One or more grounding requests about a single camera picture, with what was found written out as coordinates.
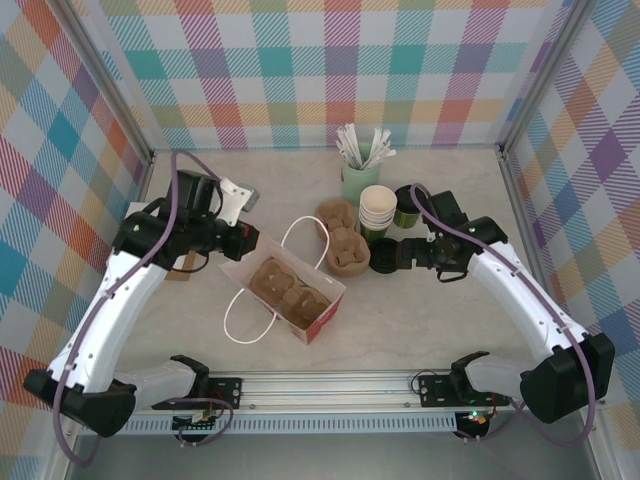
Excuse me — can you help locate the left aluminium frame post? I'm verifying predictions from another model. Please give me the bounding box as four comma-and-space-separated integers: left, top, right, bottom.
58, 0, 157, 166

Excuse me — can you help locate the stack of paper cups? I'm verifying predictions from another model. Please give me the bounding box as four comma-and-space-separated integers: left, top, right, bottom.
358, 185, 399, 220

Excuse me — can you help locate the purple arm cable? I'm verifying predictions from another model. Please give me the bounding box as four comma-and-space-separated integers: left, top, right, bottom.
52, 151, 236, 469
409, 183, 599, 446

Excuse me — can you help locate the left electronics board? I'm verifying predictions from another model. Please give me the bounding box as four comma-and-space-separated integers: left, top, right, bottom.
172, 410, 221, 434

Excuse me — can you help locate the white slotted cable duct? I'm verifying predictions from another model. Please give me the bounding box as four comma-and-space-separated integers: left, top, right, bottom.
134, 417, 459, 435

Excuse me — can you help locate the aluminium frame post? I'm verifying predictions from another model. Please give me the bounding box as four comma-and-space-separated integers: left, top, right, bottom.
58, 0, 157, 166
497, 0, 599, 159

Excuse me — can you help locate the mint green holder cup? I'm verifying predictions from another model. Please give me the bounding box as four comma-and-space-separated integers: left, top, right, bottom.
341, 142, 381, 199

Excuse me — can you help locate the left aluminium side rail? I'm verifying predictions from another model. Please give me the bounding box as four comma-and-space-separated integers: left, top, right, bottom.
97, 154, 157, 351

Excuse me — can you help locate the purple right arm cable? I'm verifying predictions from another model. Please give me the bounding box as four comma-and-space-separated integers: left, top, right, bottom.
409, 183, 599, 446

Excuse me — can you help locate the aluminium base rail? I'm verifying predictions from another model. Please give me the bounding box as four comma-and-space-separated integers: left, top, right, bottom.
99, 368, 609, 417

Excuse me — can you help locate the right aluminium side rail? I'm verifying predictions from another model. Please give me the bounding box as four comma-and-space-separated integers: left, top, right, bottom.
497, 147, 574, 371

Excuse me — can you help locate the aluminium side rail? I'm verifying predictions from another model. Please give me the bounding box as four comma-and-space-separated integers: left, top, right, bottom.
97, 154, 157, 351
497, 147, 574, 371

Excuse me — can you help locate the right aluminium frame post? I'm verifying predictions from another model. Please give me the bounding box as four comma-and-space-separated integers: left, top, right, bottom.
497, 0, 599, 159

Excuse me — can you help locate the red white paper gift bag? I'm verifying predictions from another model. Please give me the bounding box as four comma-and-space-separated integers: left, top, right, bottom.
219, 215, 347, 346

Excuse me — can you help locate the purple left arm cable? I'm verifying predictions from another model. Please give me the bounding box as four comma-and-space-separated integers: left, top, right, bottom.
52, 151, 236, 469

